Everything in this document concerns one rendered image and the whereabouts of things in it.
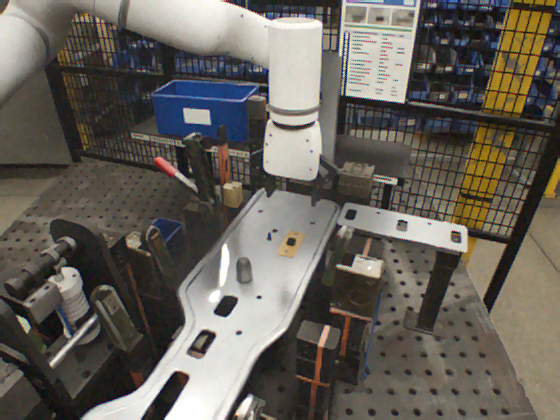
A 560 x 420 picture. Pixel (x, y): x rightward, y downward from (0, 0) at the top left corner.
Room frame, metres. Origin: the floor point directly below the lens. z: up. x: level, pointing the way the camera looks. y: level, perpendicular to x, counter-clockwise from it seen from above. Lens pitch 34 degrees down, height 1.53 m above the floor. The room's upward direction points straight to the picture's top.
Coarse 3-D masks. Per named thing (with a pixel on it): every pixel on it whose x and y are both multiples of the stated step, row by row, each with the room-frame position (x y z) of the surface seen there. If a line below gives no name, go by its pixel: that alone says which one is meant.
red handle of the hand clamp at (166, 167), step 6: (156, 162) 0.74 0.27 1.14; (162, 162) 0.74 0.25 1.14; (162, 168) 0.74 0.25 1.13; (168, 168) 0.74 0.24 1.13; (174, 168) 0.74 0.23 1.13; (168, 174) 0.73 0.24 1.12; (174, 174) 0.73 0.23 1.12; (180, 174) 0.74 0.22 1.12; (180, 180) 0.73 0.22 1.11; (186, 180) 0.73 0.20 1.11; (186, 186) 0.72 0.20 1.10; (192, 186) 0.72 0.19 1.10; (192, 192) 0.71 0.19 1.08; (198, 198) 0.71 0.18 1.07; (210, 198) 0.71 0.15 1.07
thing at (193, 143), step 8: (192, 136) 0.72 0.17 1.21; (200, 136) 0.72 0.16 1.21; (208, 136) 0.71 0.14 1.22; (184, 144) 0.72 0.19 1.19; (192, 144) 0.70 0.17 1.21; (200, 144) 0.71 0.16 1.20; (208, 144) 0.70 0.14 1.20; (192, 152) 0.70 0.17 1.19; (200, 152) 0.72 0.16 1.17; (192, 160) 0.70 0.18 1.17; (200, 160) 0.72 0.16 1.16; (192, 168) 0.70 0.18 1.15; (200, 168) 0.70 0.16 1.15; (208, 168) 0.72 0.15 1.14; (200, 176) 0.69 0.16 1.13; (208, 176) 0.72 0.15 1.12; (200, 184) 0.70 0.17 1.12; (208, 184) 0.72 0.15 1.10; (200, 192) 0.70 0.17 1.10; (208, 192) 0.72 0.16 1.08; (200, 200) 0.70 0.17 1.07; (208, 200) 0.69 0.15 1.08; (216, 200) 0.72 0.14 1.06
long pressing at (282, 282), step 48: (288, 192) 0.85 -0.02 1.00; (240, 240) 0.65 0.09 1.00; (192, 288) 0.51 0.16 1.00; (240, 288) 0.51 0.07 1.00; (288, 288) 0.51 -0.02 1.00; (192, 336) 0.40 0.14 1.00; (240, 336) 0.40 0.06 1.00; (144, 384) 0.31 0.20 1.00; (192, 384) 0.31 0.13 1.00; (240, 384) 0.32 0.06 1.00
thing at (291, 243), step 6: (288, 234) 0.67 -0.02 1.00; (294, 234) 0.67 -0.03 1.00; (300, 234) 0.67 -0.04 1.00; (288, 240) 0.64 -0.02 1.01; (294, 240) 0.64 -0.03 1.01; (300, 240) 0.65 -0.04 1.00; (282, 246) 0.63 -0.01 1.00; (288, 246) 0.63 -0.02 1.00; (294, 246) 0.63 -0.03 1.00; (282, 252) 0.61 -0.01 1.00; (288, 252) 0.61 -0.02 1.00; (294, 252) 0.61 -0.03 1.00
